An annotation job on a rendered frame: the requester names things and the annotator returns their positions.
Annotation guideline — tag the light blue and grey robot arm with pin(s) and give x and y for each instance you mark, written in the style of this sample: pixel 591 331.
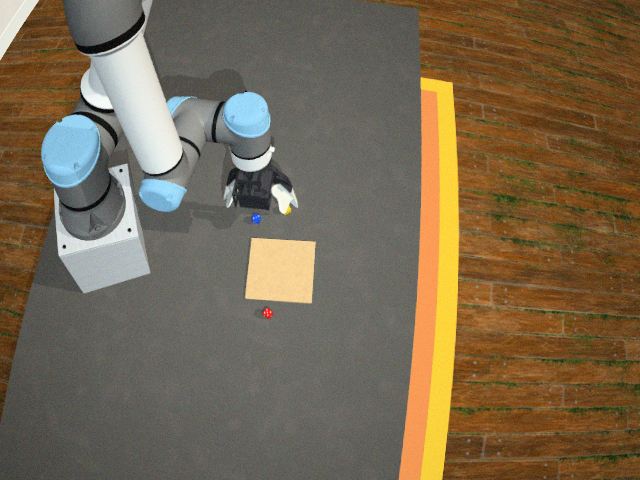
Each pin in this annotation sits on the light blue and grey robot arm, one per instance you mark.
pixel 74 157

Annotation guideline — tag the tan flat mat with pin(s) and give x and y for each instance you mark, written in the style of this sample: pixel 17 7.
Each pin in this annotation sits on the tan flat mat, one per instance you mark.
pixel 281 270

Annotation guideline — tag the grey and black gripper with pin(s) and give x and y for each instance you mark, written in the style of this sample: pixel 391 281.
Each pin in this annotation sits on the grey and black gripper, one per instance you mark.
pixel 257 195

